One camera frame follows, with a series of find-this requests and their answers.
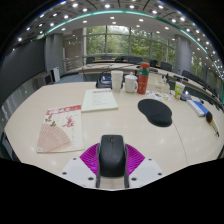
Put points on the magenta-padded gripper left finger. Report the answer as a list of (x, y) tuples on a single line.
[(89, 158)]

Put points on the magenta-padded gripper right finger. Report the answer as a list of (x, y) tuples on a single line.
[(135, 158)]

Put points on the black computer mouse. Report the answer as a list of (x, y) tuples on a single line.
[(112, 156)]

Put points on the black mouse pad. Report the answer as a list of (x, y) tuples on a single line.
[(156, 113)]

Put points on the magazine with fan print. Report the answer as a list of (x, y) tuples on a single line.
[(61, 130)]

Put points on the white paper booklet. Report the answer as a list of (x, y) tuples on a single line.
[(99, 100)]

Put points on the colourful sticker sheet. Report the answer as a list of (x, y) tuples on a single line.
[(160, 96)]

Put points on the white lidded mug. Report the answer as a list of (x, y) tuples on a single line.
[(130, 83)]

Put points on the white organizer box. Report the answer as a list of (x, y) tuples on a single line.
[(160, 85)]

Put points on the red bottle with green band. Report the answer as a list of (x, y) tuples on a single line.
[(143, 80)]

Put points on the stack of white paper cups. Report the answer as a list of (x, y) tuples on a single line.
[(116, 81)]

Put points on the blue and white book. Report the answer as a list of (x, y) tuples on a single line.
[(198, 108)]

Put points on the green printed paper cup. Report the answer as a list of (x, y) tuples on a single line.
[(179, 90)]

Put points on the yellow and black microphone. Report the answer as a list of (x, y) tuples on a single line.
[(210, 119)]

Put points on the grey box cabinet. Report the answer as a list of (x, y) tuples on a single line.
[(43, 81)]

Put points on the white standing appliance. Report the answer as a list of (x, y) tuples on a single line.
[(55, 75)]

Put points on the dark office chairs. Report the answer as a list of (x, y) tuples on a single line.
[(166, 66)]

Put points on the ceiling lights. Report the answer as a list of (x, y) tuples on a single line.
[(107, 6)]

